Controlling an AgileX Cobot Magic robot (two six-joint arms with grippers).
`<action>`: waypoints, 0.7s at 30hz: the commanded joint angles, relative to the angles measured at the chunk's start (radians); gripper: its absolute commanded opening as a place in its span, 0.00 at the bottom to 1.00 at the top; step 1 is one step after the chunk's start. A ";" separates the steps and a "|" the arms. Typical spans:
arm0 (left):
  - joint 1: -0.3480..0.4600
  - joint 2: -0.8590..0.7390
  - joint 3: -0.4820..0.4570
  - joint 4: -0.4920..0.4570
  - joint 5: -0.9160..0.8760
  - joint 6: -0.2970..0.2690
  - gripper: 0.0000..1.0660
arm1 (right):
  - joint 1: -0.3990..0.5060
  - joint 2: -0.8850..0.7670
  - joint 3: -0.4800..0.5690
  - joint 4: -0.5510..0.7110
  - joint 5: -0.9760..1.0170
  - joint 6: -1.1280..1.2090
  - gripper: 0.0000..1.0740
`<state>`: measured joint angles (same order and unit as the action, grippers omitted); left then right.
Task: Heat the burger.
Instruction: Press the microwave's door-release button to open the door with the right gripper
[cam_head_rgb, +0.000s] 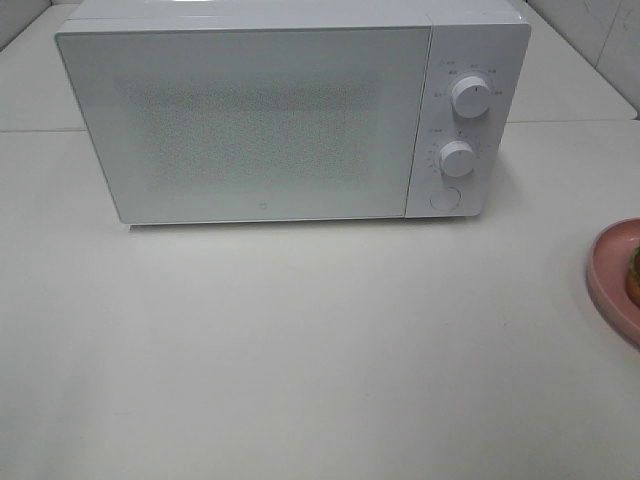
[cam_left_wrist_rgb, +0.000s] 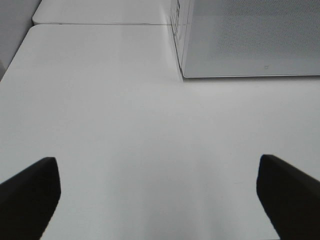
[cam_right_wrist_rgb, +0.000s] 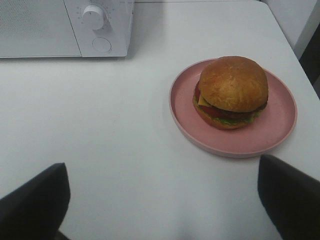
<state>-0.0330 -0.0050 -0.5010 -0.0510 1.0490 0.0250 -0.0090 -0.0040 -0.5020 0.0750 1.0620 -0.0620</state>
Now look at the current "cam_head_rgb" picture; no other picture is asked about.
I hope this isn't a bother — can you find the round white door button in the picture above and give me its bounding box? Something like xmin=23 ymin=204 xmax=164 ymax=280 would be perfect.
xmin=430 ymin=187 xmax=461 ymax=211

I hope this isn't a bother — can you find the pink round plate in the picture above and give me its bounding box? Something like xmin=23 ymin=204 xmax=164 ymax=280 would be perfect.
xmin=586 ymin=217 xmax=639 ymax=347

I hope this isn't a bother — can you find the toy burger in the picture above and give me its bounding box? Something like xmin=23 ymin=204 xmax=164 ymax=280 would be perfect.
xmin=625 ymin=247 xmax=640 ymax=306

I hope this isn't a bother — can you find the white microwave door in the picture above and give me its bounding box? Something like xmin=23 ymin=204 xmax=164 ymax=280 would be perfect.
xmin=56 ymin=27 xmax=431 ymax=225

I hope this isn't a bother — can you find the lower white timer knob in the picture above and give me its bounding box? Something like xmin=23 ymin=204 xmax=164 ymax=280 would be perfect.
xmin=439 ymin=140 xmax=476 ymax=178

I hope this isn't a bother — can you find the white microwave oven body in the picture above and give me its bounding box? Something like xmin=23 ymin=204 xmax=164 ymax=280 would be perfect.
xmin=55 ymin=1 xmax=531 ymax=219

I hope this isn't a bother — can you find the upper white power knob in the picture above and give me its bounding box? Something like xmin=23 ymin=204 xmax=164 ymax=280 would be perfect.
xmin=450 ymin=72 xmax=491 ymax=119

